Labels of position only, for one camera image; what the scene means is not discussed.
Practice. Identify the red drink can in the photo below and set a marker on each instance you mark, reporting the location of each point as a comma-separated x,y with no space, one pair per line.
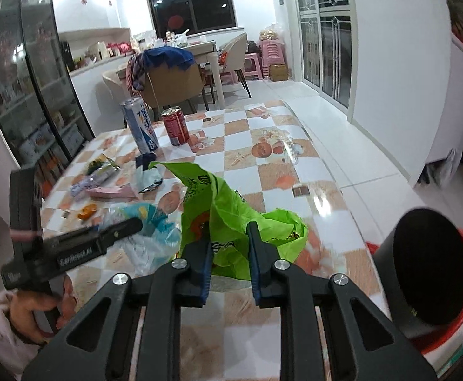
176,127

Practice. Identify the pink packet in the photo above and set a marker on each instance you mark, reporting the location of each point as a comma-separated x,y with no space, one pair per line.
112,193

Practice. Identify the pink low stool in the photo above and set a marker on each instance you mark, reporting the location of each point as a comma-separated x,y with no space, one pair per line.
252,65

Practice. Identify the white printed shopping bag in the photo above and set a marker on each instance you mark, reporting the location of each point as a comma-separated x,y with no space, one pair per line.
142,41

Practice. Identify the glass door display fridge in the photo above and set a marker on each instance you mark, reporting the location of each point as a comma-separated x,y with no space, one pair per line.
29,87

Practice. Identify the white shoe cabinet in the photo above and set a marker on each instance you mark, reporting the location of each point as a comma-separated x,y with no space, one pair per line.
453,119

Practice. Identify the white purple packet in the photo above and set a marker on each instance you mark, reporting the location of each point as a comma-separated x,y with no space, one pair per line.
84,185

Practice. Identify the green snack wrapper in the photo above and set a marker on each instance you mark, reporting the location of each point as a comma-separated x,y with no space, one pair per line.
102,166

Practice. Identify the sliding glass door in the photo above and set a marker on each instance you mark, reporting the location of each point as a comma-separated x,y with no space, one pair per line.
326,35

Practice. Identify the beige armless chair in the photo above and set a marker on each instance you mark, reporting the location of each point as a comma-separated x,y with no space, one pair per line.
114,83

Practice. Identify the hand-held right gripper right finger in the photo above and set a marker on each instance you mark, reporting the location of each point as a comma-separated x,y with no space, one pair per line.
254,274

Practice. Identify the pink flower bunch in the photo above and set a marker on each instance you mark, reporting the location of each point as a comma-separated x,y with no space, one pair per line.
121,47

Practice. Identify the orange peel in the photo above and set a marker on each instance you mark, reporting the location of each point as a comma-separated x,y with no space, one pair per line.
87,211

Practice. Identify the blue cloth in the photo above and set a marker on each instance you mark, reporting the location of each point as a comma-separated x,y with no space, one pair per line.
168,57

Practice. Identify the dark bag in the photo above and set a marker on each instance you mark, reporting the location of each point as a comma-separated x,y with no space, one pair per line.
253,47

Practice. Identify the person's left hand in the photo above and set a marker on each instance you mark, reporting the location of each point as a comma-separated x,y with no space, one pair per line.
33,317

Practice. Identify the plaid cloth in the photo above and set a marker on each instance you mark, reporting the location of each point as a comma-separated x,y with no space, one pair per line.
137,71

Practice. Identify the torn clear dark wrapper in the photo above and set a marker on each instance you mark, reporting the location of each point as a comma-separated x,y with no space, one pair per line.
148,176

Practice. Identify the red round window sticker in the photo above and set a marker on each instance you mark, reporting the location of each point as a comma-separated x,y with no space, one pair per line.
175,21

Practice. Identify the black trash bin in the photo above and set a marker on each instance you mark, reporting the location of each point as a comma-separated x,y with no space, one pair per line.
426,270

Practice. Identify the crumpled tissue scrap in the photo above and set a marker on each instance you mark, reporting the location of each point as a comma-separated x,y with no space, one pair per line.
203,139

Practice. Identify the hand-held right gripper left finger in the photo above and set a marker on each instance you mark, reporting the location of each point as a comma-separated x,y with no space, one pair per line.
205,270

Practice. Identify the brown cardboard box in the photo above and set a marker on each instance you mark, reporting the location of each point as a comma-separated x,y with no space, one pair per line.
279,72

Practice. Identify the green plastic bag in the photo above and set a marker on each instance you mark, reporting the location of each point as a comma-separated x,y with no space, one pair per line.
223,206

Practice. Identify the white kitchen counter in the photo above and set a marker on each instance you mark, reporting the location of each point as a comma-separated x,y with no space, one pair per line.
88,87

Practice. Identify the pink plastic stool stack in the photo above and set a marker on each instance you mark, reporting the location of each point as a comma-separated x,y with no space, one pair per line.
273,57

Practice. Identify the white plastic bag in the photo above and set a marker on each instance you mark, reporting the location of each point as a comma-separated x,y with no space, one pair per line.
448,168

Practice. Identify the chair with draped clothes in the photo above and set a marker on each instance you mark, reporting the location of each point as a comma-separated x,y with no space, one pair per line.
207,49

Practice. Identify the clear bag of snacks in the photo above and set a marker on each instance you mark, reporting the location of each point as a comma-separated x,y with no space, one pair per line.
272,33

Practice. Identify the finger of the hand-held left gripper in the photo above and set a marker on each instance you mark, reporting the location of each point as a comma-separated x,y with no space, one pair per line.
122,230

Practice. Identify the clear blue printed plastic bag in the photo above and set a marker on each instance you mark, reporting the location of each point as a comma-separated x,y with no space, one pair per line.
152,222

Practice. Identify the white countertop appliance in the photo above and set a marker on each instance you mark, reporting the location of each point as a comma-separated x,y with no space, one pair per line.
98,50

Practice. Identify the tall blue white can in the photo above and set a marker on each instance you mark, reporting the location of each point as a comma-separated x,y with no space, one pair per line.
140,127

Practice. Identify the beige curved back chair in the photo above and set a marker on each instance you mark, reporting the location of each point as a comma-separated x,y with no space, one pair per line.
235,55

